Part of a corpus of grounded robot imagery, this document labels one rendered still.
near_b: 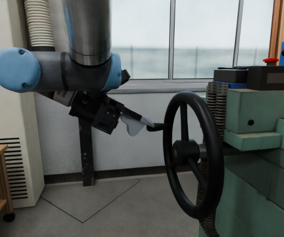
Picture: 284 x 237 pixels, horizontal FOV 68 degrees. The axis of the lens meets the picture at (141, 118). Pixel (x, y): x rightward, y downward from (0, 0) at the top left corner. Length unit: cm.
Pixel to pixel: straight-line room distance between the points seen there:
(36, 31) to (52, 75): 125
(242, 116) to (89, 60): 32
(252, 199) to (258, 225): 6
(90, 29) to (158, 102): 156
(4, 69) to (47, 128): 150
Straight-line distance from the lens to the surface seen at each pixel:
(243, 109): 48
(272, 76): 51
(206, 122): 40
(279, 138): 53
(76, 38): 36
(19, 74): 41
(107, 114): 52
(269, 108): 52
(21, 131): 164
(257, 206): 63
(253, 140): 49
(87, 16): 33
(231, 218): 74
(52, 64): 42
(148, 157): 199
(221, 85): 50
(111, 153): 193
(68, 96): 52
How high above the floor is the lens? 101
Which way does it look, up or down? 14 degrees down
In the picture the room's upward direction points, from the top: straight up
